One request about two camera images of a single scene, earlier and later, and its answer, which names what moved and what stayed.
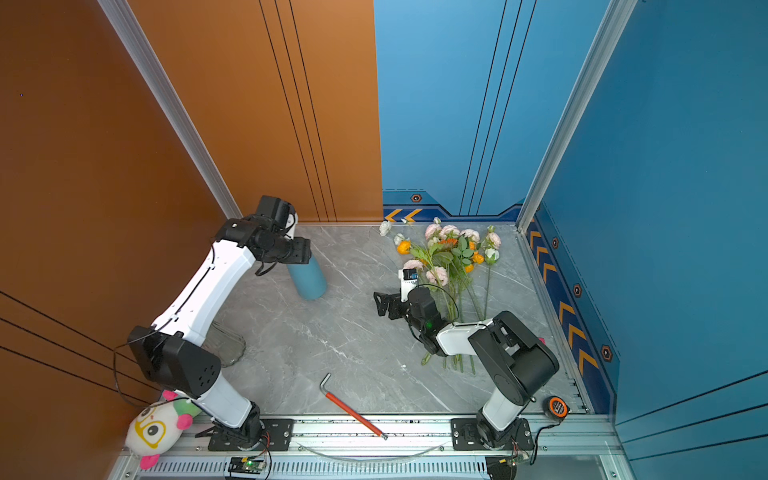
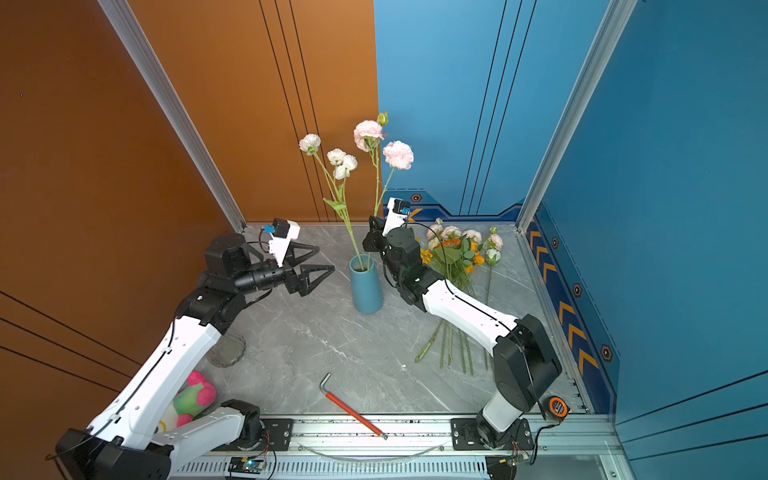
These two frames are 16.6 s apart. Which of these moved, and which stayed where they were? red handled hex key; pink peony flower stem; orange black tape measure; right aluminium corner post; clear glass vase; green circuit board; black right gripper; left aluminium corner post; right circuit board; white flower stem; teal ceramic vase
Moved: teal ceramic vase; pink peony flower stem; black right gripper; white flower stem
Stayed: orange black tape measure; green circuit board; clear glass vase; right circuit board; right aluminium corner post; red handled hex key; left aluminium corner post
